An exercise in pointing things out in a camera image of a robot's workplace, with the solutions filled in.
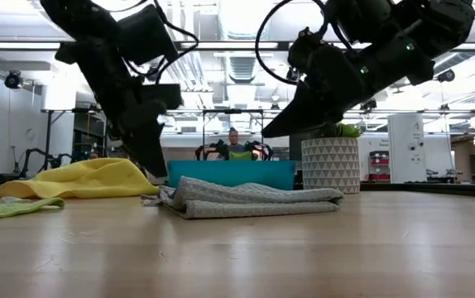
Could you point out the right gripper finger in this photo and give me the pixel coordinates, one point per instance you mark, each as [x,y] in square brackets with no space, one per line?
[324,107]
[303,93]

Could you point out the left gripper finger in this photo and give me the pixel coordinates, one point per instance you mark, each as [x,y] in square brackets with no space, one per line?
[161,97]
[130,136]

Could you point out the grey microfiber towel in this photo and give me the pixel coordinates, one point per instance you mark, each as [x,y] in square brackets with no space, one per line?
[241,203]

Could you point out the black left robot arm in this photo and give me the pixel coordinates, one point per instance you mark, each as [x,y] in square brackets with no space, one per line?
[80,16]

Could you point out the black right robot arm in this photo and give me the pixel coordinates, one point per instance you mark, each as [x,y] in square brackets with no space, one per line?
[428,20]

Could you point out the yellow microfiber towel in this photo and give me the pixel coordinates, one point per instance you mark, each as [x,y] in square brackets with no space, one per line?
[88,178]

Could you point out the lime green microfiber towel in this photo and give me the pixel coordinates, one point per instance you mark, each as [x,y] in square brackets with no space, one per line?
[6,209]
[241,156]

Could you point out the black ceiling spotlight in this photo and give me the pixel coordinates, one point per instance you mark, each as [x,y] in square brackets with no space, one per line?
[13,79]
[446,75]
[292,75]
[151,73]

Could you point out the succulent in patterned white pot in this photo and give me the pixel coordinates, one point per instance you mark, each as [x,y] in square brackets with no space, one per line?
[330,165]

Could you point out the red shelf unit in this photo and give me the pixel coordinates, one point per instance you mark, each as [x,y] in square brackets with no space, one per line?
[379,165]

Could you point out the person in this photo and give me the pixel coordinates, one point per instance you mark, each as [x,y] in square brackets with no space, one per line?
[233,145]

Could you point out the teal plastic bin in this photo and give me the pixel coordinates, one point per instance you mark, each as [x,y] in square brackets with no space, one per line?
[237,171]

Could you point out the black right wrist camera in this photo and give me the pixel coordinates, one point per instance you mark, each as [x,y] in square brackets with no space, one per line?
[308,47]

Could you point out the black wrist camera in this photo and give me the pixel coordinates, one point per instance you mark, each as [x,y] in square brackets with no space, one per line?
[146,33]
[308,47]

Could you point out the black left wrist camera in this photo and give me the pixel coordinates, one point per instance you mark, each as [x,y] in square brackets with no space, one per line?
[146,33]

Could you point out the black tall test frame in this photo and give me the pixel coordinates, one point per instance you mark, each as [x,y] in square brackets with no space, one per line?
[233,111]

